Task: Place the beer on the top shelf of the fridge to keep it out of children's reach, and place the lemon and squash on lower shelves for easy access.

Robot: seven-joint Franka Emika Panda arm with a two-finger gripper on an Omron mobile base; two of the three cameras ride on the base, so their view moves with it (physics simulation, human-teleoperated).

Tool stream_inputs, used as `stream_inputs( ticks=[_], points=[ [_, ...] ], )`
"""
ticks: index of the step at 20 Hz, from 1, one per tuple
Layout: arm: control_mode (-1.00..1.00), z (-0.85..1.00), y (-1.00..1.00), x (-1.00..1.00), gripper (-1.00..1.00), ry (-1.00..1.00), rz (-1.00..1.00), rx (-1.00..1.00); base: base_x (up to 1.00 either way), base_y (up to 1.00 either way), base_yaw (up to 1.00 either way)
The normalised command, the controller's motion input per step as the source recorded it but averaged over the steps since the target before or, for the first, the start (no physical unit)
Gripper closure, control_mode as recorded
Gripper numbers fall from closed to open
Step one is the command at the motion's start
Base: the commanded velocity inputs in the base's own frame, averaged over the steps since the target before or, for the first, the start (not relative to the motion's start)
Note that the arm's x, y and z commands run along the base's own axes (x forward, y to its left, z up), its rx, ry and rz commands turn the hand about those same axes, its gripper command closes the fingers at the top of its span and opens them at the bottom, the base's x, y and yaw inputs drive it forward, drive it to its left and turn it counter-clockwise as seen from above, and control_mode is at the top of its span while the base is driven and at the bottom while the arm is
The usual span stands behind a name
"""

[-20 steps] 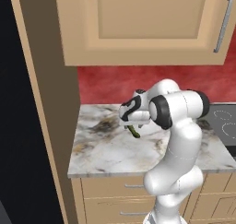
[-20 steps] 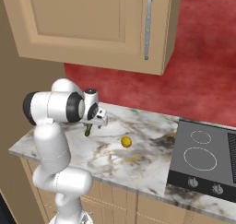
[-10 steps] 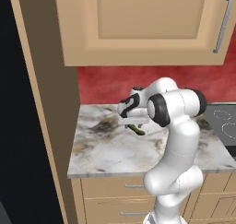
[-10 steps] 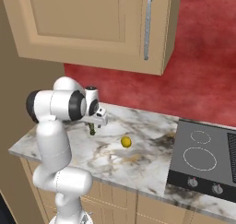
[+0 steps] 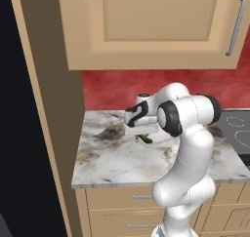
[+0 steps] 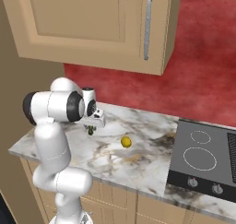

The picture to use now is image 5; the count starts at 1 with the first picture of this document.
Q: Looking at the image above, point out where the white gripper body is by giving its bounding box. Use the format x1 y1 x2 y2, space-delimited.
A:
124 116 161 138

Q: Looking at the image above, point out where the green squash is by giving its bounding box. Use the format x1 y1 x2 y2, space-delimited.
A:
137 134 153 144

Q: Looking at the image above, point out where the beige fridge housing panel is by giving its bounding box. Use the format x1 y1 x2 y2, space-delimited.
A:
8 0 86 237

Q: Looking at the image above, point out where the black fridge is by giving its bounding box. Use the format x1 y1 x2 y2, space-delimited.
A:
0 0 68 237

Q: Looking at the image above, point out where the beige drawer front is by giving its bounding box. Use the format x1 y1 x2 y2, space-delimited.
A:
88 208 201 237
85 185 157 211

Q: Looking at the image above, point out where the grey hob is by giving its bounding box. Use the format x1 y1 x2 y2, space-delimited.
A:
216 108 250 168

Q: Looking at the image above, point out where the beige base cupboard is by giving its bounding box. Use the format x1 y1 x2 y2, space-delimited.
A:
198 181 250 237

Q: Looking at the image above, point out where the silver drawer handle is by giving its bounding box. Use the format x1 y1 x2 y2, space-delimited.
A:
131 194 154 201
126 223 159 230

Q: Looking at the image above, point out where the beige wall cupboard door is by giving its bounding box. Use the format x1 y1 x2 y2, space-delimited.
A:
57 0 250 71

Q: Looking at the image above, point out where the silver cupboard door handle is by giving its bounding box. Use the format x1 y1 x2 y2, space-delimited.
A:
225 0 247 58

